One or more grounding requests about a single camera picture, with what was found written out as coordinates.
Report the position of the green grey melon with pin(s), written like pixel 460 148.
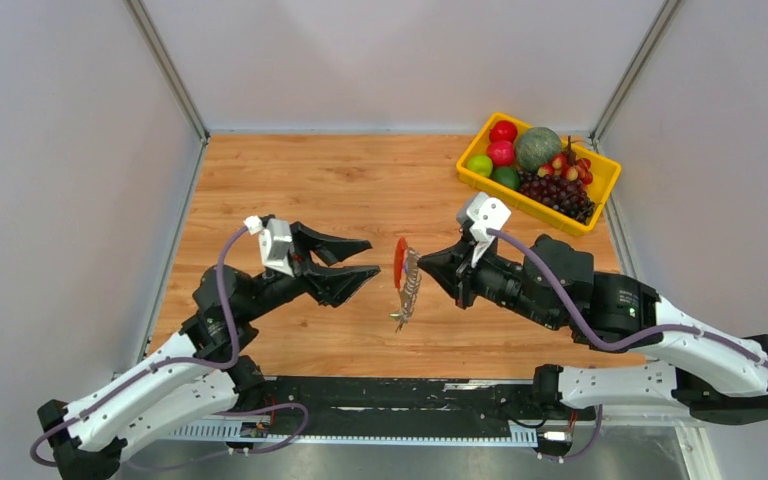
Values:
pixel 535 147

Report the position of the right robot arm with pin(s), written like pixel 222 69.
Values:
pixel 718 378

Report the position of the pink red apple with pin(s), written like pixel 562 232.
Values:
pixel 502 153

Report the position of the red apple back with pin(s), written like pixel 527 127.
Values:
pixel 503 130

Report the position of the clear keyring with red tag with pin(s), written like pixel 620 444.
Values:
pixel 407 281

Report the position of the red cherry cluster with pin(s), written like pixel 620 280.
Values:
pixel 568 165

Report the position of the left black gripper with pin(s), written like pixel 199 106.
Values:
pixel 328 283

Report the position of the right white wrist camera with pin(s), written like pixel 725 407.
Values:
pixel 477 217

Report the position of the purple grape bunch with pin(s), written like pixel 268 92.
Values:
pixel 559 195

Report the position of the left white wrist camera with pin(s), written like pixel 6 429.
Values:
pixel 275 241

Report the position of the dark green lime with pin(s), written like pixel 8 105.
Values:
pixel 507 176

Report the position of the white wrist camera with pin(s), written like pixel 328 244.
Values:
pixel 275 241
pixel 477 217

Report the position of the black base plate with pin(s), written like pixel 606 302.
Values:
pixel 402 408

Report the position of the aluminium frame rail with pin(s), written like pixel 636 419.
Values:
pixel 195 411

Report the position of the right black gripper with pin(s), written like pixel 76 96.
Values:
pixel 445 264

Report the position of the light green apple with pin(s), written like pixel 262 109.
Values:
pixel 481 165

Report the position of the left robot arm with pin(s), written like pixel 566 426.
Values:
pixel 201 370

